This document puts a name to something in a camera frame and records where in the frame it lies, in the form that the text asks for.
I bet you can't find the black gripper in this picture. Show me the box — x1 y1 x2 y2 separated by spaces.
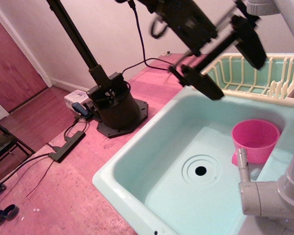
159 0 267 101

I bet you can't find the grey pipe faucet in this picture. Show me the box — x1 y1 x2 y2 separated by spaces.
238 0 294 235

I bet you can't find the white cardboard box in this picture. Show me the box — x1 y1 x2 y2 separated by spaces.
64 90 91 113

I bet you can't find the black hanging cable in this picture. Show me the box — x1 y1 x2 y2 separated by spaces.
115 0 177 75

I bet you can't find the black gooseneck camera stand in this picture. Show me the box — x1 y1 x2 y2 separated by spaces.
161 51 185 59

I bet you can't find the black usb hub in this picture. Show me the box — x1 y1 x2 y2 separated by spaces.
48 131 86 163

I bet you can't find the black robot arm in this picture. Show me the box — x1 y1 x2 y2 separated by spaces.
48 0 266 138

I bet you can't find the cream dish rack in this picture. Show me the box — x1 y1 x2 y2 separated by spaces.
203 53 294 107

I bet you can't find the pink plastic cup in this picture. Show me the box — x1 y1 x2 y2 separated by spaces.
231 119 280 166

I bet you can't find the black ring right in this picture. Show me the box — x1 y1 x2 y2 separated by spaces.
2 204 20 221

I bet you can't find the teal toy sink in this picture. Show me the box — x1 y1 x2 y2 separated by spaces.
93 87 294 235

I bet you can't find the black thick floor cable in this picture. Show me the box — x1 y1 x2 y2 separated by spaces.
0 153 52 190

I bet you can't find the wooden door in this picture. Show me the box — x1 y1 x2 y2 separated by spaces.
0 24 48 113

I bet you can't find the black metal chair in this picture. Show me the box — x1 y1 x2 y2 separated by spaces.
0 117 36 195

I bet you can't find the thin black wire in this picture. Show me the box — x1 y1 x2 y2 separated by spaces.
25 160 55 198

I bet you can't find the blue adapter dongle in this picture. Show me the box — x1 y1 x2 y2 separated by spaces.
72 102 91 118

